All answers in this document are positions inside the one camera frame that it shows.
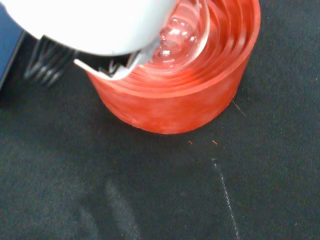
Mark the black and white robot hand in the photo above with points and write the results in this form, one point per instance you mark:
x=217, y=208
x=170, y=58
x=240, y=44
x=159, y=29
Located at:
x=95, y=22

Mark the blue-base heater with steel plate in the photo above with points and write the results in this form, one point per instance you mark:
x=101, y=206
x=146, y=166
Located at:
x=8, y=45

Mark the black bench cloth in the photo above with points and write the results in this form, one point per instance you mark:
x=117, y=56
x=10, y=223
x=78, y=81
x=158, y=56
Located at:
x=175, y=187

